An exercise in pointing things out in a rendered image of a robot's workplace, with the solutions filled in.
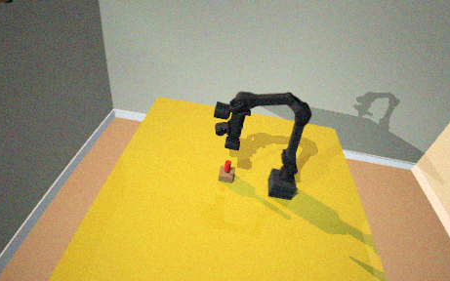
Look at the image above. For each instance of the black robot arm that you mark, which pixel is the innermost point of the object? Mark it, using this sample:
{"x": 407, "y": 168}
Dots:
{"x": 240, "y": 107}

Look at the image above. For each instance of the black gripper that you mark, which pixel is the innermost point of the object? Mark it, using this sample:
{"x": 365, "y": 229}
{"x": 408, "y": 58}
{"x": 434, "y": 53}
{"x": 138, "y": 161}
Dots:
{"x": 232, "y": 141}

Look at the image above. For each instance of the red marker cap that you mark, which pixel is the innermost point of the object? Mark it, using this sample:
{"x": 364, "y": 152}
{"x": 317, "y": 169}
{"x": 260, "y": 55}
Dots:
{"x": 227, "y": 165}

